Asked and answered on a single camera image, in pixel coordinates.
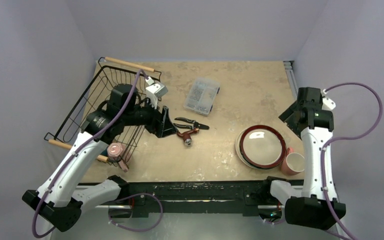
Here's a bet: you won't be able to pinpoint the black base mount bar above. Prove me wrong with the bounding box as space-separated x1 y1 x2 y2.
105 176 281 218

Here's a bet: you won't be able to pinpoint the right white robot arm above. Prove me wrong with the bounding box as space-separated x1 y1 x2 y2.
260 87 346 231

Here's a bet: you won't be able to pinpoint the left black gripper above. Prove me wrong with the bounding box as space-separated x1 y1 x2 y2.
122 95 178 137

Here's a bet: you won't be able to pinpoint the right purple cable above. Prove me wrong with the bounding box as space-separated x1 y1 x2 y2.
264 82 384 240

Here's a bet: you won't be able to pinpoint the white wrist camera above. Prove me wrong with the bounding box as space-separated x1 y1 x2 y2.
320 89 336 111
145 76 168 109

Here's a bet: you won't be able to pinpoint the clear plastic screw box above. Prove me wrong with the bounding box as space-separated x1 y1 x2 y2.
183 77 221 116

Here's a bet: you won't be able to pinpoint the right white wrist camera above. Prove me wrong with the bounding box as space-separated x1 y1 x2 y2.
320 89 336 111

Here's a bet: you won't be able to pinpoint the green rimmed plate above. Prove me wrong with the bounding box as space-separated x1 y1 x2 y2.
237 130 284 170

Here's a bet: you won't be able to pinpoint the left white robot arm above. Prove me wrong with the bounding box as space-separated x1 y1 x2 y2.
22 82 177 232

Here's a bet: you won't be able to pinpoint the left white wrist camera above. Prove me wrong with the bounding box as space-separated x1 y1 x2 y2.
145 76 168 109

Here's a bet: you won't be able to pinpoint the black handled pliers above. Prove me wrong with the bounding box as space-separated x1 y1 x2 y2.
173 117 210 130

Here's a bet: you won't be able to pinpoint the pink faceted ceramic cup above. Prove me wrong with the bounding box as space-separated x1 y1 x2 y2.
107 142 124 163

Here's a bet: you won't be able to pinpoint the red brown faucet tap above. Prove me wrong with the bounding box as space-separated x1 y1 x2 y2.
176 128 200 147

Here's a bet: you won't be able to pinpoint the black wire dish rack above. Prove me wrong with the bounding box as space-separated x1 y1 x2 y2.
44 57 161 172

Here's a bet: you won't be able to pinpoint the pink ceramic mug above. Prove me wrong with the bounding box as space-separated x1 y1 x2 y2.
280 147 305 176

